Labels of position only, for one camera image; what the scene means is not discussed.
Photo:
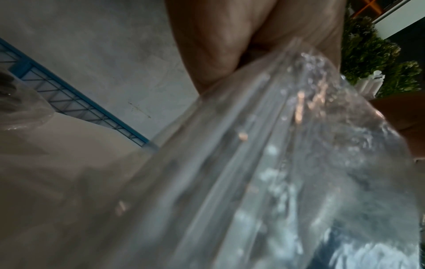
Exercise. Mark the person's left hand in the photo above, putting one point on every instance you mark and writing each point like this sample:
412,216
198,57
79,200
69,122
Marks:
232,31

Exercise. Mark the hanging small-leaf green plant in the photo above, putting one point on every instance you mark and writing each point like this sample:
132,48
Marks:
368,50

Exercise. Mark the clear plastic bag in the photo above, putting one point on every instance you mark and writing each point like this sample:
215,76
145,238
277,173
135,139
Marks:
265,170

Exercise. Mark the beige table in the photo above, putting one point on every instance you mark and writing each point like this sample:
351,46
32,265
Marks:
66,162

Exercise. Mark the small white picket fence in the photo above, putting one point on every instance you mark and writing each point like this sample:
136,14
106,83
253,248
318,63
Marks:
370,84

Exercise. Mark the orange grid panel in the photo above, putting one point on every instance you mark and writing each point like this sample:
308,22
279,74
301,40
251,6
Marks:
365,6

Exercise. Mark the blue mesh fence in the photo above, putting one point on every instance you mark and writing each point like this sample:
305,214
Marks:
66,92

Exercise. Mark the person's right hand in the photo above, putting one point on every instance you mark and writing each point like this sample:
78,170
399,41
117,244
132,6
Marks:
408,120

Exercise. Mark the white panel frame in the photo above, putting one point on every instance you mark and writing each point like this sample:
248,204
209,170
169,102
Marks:
398,14

